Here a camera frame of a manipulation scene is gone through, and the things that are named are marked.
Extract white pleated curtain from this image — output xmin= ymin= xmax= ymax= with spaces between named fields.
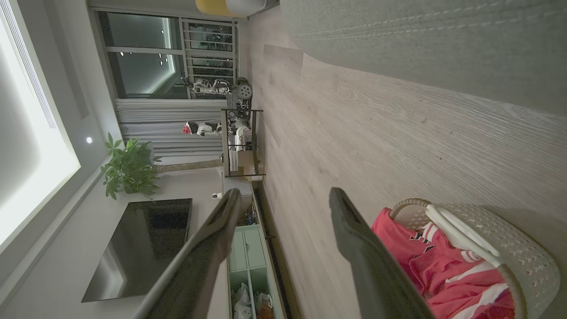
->
xmin=115 ymin=98 xmax=231 ymax=165

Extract white round seat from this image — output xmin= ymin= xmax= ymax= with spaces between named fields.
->
xmin=225 ymin=0 xmax=267 ymax=17

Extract green leafy potted plant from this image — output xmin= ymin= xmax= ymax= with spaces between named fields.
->
xmin=101 ymin=132 xmax=162 ymax=201

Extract white plastic bag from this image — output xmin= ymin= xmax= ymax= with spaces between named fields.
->
xmin=233 ymin=284 xmax=253 ymax=319
xmin=257 ymin=292 xmax=274 ymax=319

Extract yellow round seat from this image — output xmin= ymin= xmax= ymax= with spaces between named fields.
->
xmin=195 ymin=0 xmax=246 ymax=18

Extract speckled stone ledge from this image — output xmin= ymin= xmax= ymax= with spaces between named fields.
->
xmin=153 ymin=159 xmax=224 ymax=172

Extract mint green low cabinet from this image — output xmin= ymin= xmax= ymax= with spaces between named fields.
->
xmin=226 ymin=182 xmax=288 ymax=319

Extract white humanoid robot red head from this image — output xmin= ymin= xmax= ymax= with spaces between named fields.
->
xmin=183 ymin=121 xmax=222 ymax=137

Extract black metal frame rack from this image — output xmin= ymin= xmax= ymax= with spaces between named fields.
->
xmin=221 ymin=109 xmax=265 ymax=178

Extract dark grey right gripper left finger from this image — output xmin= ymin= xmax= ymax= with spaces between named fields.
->
xmin=133 ymin=188 xmax=242 ymax=319

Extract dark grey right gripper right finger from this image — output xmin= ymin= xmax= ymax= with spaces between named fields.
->
xmin=329 ymin=187 xmax=437 ymax=319

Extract grey fabric sofa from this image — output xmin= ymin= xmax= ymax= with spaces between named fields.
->
xmin=279 ymin=0 xmax=567 ymax=117

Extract red and white clothes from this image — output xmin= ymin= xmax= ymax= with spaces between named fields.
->
xmin=371 ymin=207 xmax=517 ymax=319

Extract black flat screen television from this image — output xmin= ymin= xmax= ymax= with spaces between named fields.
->
xmin=82 ymin=198 xmax=193 ymax=303

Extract white laundry basket brown rim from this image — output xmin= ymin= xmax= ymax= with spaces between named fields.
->
xmin=389 ymin=198 xmax=561 ymax=319

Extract large glass window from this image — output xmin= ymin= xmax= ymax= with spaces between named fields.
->
xmin=89 ymin=7 xmax=240 ymax=100

